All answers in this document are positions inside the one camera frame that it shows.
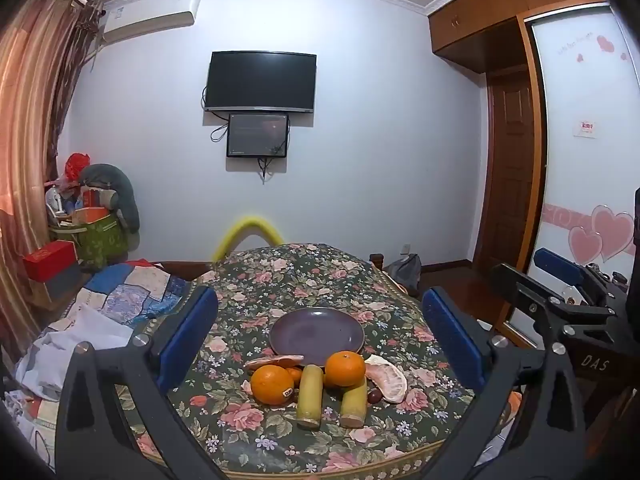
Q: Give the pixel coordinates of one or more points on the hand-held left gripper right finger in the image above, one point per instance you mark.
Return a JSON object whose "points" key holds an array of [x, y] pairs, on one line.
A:
{"points": [[452, 340]]}

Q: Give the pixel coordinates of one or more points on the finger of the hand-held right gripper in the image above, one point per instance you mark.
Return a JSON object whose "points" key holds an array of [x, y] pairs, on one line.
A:
{"points": [[525, 290], [560, 265]]}

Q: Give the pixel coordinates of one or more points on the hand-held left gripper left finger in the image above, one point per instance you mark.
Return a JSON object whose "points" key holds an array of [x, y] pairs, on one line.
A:
{"points": [[187, 340]]}

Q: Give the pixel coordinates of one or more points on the pomelo segment with white pith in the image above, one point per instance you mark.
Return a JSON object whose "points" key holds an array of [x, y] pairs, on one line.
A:
{"points": [[387, 380]]}

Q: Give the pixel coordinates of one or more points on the pink peeled pomelo segment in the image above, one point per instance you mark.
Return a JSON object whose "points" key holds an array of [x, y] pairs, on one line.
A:
{"points": [[275, 361]]}

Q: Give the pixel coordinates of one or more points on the large orange with sticker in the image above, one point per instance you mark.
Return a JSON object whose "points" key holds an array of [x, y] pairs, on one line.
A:
{"points": [[270, 385]]}

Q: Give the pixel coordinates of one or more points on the dark red jujube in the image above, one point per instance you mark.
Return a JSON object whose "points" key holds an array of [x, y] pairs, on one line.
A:
{"points": [[375, 396]]}

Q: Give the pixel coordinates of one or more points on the orange with stem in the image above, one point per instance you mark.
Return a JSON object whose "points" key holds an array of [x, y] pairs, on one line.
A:
{"points": [[346, 367]]}

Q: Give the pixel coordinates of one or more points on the small mandarin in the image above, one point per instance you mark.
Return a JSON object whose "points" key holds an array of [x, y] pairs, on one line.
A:
{"points": [[295, 375]]}

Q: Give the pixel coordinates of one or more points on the purple ceramic plate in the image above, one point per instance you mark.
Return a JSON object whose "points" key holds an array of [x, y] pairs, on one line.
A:
{"points": [[317, 332]]}

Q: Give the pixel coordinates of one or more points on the patchwork quilt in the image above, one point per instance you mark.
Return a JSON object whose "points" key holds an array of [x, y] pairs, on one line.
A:
{"points": [[135, 290]]}

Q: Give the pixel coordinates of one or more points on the grey bag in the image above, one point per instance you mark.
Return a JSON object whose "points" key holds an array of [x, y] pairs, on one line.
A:
{"points": [[406, 272]]}

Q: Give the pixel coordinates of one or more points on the white sliding door with hearts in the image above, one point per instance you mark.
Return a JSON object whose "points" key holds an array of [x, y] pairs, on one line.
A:
{"points": [[585, 185]]}

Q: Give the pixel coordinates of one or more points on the orange garment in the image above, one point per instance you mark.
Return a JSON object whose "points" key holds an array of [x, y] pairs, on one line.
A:
{"points": [[515, 404]]}

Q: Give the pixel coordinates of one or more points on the brown wooden door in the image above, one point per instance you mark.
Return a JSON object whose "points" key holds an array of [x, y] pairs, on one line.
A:
{"points": [[510, 175]]}

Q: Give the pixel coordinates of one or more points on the white cloth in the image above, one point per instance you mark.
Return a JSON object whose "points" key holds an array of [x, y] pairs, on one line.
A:
{"points": [[85, 330]]}

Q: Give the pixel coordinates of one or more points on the large green patterned box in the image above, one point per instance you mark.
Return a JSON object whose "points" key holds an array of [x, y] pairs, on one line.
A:
{"points": [[102, 242]]}

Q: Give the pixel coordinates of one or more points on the small paper door sticker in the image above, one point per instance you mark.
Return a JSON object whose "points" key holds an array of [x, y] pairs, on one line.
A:
{"points": [[584, 128]]}

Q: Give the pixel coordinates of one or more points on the grey box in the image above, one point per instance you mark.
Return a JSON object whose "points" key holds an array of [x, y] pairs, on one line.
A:
{"points": [[60, 285]]}

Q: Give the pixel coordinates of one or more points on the floral blanket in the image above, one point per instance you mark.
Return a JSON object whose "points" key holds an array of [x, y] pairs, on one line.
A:
{"points": [[310, 270]]}

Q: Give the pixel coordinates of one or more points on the grey plush toy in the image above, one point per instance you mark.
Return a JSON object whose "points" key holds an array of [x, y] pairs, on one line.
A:
{"points": [[125, 195]]}

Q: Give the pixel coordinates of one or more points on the red flat box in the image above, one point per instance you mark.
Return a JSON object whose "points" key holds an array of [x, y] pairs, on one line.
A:
{"points": [[50, 259]]}

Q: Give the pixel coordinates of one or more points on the orange gift box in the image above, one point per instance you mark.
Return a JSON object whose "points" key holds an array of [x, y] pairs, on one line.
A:
{"points": [[92, 199]]}

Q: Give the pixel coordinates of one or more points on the small white fan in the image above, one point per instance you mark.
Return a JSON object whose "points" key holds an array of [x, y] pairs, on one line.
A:
{"points": [[55, 205]]}

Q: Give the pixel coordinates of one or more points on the red plastic bag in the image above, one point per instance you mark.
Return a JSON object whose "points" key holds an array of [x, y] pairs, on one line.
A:
{"points": [[76, 165]]}

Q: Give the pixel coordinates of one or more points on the pink brown curtain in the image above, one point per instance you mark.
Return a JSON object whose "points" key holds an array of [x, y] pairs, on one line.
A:
{"points": [[35, 125]]}

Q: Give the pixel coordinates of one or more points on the wooden overhead cabinet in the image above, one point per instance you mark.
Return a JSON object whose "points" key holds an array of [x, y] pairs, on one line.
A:
{"points": [[500, 5]]}

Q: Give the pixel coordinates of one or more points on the white air conditioner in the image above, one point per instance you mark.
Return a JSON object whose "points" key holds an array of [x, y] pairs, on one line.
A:
{"points": [[150, 15]]}

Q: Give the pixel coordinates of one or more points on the small wall-mounted monitor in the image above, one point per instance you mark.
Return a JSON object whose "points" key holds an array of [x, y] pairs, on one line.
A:
{"points": [[257, 135]]}

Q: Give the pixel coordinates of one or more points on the wall-mounted black television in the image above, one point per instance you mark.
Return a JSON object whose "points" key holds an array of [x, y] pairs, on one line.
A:
{"points": [[261, 80]]}

